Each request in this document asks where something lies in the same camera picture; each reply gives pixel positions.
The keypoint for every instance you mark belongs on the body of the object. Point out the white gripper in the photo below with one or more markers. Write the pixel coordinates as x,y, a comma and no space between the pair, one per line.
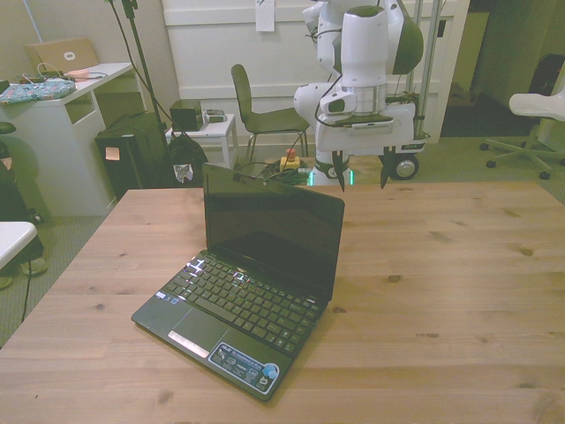
375,139

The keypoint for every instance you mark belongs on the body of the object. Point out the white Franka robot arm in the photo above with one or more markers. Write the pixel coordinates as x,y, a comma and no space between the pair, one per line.
364,53

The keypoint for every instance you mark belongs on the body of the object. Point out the black netbook laptop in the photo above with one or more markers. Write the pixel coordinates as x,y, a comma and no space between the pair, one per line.
265,265

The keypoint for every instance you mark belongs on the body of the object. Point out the yellow emergency stop button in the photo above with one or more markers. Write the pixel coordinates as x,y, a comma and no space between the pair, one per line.
290,161

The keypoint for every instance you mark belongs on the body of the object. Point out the dark wooden chair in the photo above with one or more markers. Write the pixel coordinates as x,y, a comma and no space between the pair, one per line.
247,106

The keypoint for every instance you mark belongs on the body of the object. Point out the small white side table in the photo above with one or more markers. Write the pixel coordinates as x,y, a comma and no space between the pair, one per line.
218,132

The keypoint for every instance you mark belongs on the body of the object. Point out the small grey device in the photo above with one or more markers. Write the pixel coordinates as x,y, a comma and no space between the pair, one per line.
215,116

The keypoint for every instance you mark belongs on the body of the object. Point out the white office swivel chair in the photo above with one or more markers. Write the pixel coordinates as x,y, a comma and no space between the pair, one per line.
536,123

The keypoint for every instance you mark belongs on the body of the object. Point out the black backpack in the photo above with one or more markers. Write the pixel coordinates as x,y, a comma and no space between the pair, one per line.
185,161

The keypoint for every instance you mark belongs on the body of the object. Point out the white paper sheet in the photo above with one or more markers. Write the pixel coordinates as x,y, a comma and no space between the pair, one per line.
264,15

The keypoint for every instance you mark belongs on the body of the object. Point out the black box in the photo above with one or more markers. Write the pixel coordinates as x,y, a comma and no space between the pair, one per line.
186,115

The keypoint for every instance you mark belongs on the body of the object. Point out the black computer tower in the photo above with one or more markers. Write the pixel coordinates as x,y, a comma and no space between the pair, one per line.
125,161

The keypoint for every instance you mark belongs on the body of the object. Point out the black tripod stand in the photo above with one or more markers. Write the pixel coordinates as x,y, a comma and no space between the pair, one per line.
143,66

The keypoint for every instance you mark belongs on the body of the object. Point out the white desk shelf unit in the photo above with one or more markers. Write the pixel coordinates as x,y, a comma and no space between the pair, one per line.
66,132

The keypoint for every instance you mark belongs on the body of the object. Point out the pink round object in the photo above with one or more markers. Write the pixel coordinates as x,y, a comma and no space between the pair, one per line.
78,73

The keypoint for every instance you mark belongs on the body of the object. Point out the brown cardboard box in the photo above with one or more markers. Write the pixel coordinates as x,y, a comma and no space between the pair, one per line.
62,55

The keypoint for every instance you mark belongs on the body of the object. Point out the teal patterned cloth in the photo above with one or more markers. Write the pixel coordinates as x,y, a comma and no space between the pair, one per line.
37,90

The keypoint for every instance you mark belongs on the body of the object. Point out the green shoe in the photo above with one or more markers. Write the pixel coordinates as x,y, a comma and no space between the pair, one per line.
34,266

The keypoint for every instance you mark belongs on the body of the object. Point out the white round-cornered table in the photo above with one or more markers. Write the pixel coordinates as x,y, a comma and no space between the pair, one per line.
13,238

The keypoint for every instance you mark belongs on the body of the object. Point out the aluminium frame pole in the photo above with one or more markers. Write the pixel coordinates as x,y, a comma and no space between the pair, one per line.
430,66

